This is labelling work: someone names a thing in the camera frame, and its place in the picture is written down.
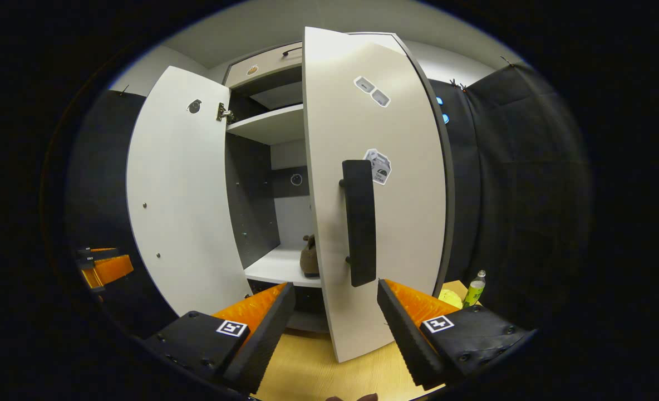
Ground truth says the yellow object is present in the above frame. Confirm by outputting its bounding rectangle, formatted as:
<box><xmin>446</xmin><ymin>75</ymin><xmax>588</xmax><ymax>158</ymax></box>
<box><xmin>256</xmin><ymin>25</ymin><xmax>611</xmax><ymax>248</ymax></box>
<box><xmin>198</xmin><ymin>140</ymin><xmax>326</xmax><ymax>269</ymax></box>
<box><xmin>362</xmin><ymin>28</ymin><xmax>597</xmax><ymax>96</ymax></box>
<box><xmin>438</xmin><ymin>288</ymin><xmax>464</xmax><ymax>310</ymax></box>

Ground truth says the white cabinet door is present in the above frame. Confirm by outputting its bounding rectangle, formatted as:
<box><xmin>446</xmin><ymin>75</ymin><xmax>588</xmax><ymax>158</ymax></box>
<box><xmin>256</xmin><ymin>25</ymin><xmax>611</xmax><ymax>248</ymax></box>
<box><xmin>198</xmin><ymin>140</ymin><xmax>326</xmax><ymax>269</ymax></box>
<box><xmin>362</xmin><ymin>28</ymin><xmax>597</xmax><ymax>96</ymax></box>
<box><xmin>126</xmin><ymin>66</ymin><xmax>253</xmax><ymax>317</ymax></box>
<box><xmin>302</xmin><ymin>26</ymin><xmax>454</xmax><ymax>363</ymax></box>

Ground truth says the black door handle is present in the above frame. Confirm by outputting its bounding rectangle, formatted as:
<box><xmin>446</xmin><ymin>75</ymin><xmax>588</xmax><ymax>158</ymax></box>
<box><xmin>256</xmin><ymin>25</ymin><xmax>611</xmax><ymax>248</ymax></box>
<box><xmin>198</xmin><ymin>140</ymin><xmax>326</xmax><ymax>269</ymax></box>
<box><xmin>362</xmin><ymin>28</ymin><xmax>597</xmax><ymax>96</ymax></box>
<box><xmin>338</xmin><ymin>160</ymin><xmax>378</xmax><ymax>288</ymax></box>

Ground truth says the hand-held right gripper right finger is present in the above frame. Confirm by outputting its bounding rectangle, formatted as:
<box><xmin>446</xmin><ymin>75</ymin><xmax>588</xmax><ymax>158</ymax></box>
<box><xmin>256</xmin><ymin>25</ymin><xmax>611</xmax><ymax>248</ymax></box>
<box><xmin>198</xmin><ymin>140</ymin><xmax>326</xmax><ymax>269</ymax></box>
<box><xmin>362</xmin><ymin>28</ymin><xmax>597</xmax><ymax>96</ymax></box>
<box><xmin>376</xmin><ymin>278</ymin><xmax>535</xmax><ymax>392</ymax></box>

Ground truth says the brown fuzzy shoe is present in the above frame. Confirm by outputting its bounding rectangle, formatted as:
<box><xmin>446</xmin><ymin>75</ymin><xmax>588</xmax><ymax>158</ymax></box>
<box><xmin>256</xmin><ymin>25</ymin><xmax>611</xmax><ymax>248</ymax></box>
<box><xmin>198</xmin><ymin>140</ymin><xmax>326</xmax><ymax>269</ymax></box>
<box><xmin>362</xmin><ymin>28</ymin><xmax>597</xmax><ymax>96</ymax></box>
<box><xmin>299</xmin><ymin>234</ymin><xmax>321</xmax><ymax>278</ymax></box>

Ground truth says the grey shoe cabinet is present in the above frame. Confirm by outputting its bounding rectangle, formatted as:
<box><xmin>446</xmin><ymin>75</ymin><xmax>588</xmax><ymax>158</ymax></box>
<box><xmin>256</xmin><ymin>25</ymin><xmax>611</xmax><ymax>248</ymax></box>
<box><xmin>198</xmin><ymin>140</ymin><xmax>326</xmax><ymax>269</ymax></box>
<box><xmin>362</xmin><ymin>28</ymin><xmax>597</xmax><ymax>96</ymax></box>
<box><xmin>223</xmin><ymin>32</ymin><xmax>455</xmax><ymax>335</ymax></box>

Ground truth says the black backdrop cloth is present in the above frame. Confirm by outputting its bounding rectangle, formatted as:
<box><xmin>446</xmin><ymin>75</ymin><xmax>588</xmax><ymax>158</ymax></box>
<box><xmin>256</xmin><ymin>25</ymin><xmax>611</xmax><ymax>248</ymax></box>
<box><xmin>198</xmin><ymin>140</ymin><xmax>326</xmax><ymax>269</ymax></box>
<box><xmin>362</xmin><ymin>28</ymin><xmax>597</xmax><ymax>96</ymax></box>
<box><xmin>430</xmin><ymin>61</ymin><xmax>595</xmax><ymax>330</ymax></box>
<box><xmin>65</xmin><ymin>89</ymin><xmax>181</xmax><ymax>338</ymax></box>

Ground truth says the green plastic bottle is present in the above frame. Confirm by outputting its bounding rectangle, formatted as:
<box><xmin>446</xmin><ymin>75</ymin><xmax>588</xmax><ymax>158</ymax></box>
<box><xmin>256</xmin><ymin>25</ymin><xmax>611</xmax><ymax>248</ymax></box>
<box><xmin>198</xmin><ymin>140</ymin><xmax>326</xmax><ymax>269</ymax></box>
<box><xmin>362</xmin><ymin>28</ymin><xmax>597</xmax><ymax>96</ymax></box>
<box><xmin>463</xmin><ymin>270</ymin><xmax>487</xmax><ymax>309</ymax></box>

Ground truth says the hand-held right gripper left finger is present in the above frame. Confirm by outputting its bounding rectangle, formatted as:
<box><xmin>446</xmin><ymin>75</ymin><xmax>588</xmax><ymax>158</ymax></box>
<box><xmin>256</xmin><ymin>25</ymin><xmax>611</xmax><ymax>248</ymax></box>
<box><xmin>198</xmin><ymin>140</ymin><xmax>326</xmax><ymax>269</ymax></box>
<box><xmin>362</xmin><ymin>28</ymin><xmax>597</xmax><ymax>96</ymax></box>
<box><xmin>145</xmin><ymin>282</ymin><xmax>297</xmax><ymax>394</ymax></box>

